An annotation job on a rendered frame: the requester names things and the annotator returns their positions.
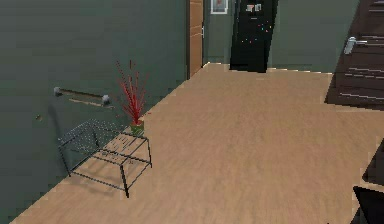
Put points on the red house plant in pot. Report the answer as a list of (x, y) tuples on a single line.
[(134, 100)]

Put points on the brown wooden room door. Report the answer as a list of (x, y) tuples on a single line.
[(195, 36)]

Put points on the black fridge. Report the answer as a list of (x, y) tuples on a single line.
[(252, 36)]

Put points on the dark brown room door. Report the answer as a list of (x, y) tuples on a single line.
[(361, 73)]

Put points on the black chair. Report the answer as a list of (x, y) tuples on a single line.
[(372, 203)]

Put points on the white framed wall picture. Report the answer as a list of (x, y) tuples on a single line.
[(219, 5)]

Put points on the grey wall rail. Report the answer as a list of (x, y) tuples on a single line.
[(81, 94)]

